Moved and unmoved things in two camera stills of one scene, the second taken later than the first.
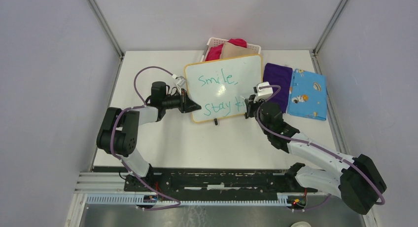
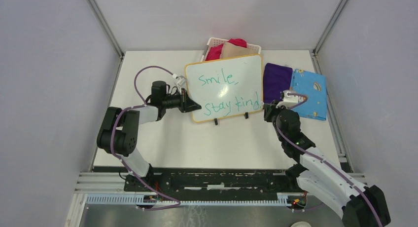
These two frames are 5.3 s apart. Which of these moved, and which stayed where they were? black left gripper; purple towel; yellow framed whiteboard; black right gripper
Moved: black right gripper
Stayed: yellow framed whiteboard; black left gripper; purple towel
